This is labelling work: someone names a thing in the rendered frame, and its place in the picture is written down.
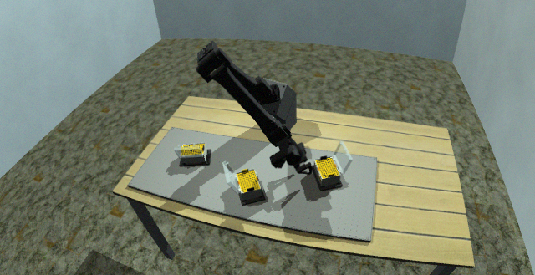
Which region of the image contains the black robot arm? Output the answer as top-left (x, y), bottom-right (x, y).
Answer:
top-left (196, 40), bottom-right (301, 168)

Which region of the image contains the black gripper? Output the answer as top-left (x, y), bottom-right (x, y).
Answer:
top-left (293, 142), bottom-right (312, 175)

